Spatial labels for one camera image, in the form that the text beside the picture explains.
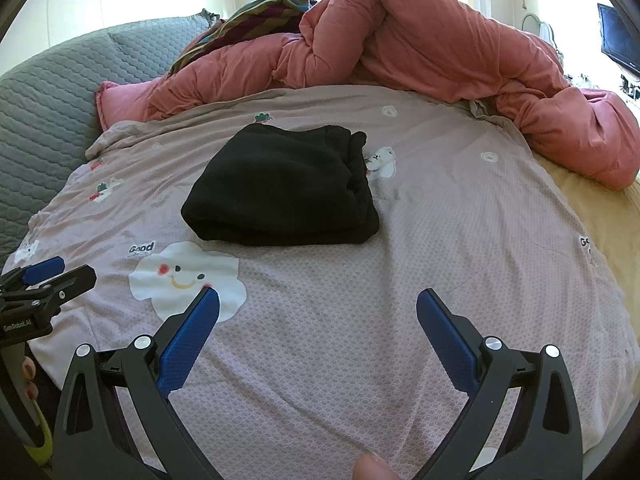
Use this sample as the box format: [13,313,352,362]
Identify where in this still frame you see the grey quilted cover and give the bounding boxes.
[0,15,221,268]

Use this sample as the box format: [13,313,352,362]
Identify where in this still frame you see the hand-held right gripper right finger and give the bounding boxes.
[416,288,586,480]

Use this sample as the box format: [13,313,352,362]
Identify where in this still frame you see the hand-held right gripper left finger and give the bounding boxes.
[52,285,223,480]

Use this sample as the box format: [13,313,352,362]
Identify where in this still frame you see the pink printed blanket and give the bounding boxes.
[12,85,628,480]

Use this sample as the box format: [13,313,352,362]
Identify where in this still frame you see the striped cloth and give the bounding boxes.
[170,0,318,68]

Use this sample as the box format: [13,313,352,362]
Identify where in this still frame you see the person's right hand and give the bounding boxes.
[352,451,396,480]

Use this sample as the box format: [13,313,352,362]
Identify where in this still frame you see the person's left hand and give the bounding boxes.
[19,355,43,403]

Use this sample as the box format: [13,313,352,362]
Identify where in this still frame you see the pink duvet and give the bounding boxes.
[95,0,640,191]

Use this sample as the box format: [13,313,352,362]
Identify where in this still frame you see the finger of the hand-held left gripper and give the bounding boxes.
[4,256,66,287]
[20,266,97,312]

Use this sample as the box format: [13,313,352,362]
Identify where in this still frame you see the black sweater with orange cuffs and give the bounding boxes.
[181,124,381,246]

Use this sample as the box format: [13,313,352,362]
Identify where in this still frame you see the black monitor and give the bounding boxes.
[597,2,640,78]

